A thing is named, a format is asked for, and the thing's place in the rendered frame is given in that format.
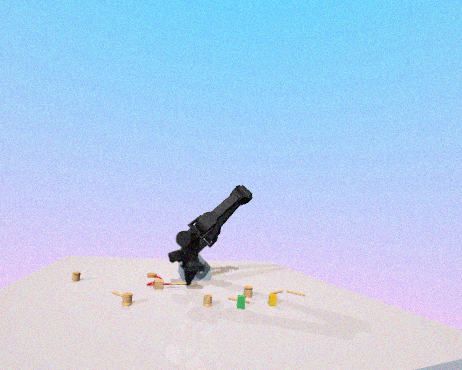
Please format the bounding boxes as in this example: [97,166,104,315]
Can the yellow cylinder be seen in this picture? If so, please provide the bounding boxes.
[268,294,276,306]

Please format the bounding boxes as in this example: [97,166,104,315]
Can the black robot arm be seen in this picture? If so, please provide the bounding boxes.
[167,185,253,263]

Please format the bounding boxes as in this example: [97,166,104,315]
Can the small green block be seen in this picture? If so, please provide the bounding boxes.
[237,295,246,309]

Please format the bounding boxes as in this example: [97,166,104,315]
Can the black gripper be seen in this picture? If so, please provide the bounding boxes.
[177,246,204,286]

